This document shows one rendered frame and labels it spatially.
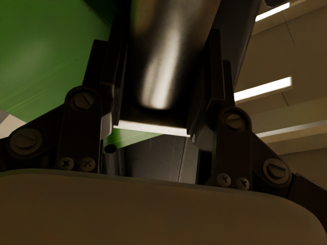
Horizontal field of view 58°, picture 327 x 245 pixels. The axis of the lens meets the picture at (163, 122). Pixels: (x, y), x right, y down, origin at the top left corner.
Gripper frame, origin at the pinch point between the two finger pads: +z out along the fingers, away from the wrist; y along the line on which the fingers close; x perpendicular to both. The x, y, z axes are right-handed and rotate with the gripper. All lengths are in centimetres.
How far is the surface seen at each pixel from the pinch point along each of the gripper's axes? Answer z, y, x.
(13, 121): 291, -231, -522
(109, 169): 1.0, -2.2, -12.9
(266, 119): 162, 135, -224
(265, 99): 327, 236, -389
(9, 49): 2.8, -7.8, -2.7
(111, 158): 1.3, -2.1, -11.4
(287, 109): 168, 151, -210
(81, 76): 2.8, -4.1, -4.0
